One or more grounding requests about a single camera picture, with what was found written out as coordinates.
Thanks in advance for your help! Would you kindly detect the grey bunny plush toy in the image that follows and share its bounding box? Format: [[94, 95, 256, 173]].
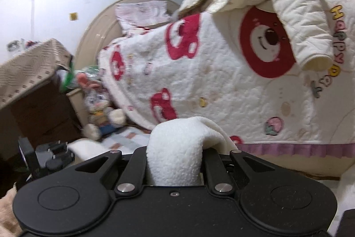
[[76, 72, 126, 141]]

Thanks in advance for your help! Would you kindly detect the beige patterned dresser cloth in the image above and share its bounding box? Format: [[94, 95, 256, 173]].
[[1, 38, 72, 108]]

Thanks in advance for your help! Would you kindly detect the cream bedside cabinet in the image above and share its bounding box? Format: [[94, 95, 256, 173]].
[[66, 88, 89, 127]]

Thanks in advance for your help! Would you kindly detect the beige curved headboard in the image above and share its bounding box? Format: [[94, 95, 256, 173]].
[[73, 0, 180, 70]]

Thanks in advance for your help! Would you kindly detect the white bear print quilt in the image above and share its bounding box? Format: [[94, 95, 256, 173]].
[[97, 0, 355, 179]]

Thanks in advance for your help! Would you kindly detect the green plastic bag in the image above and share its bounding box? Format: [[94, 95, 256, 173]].
[[58, 65, 99, 93]]

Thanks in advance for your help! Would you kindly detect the cream fleece zip jacket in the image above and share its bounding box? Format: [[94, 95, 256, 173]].
[[69, 117, 236, 186]]

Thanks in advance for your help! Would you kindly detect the checkered grey pink blanket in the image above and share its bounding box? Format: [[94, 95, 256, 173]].
[[101, 126, 150, 155]]

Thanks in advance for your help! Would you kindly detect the dark wooden dresser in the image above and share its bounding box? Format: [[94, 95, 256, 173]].
[[1, 76, 81, 160]]

